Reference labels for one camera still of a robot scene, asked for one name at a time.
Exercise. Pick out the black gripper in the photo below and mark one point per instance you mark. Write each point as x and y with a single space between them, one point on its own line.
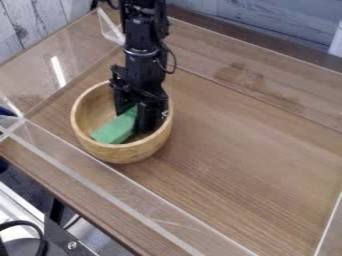
137 85

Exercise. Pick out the green rectangular block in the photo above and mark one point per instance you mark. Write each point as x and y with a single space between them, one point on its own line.
117 129

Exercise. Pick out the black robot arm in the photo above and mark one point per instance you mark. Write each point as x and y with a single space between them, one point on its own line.
144 24

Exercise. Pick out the brown wooden bowl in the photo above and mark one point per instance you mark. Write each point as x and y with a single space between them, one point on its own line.
92 111

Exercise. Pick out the black metal table leg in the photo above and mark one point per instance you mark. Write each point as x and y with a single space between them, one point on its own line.
56 211

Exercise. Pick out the clear acrylic corner bracket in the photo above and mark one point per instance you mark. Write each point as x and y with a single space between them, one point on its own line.
111 31

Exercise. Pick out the clear acrylic front wall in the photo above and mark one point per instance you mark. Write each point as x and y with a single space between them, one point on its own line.
151 208

